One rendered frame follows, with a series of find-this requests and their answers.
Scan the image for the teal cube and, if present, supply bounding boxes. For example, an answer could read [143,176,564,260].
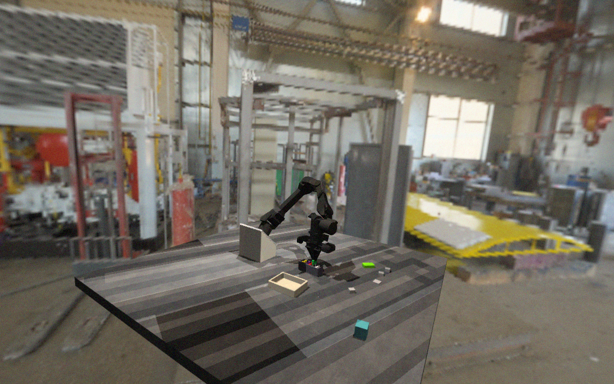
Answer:
[354,320,369,340]

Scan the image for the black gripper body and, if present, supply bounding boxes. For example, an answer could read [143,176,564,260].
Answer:
[297,229,335,253]

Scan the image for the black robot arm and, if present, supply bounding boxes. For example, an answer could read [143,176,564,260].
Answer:
[258,177,338,242]

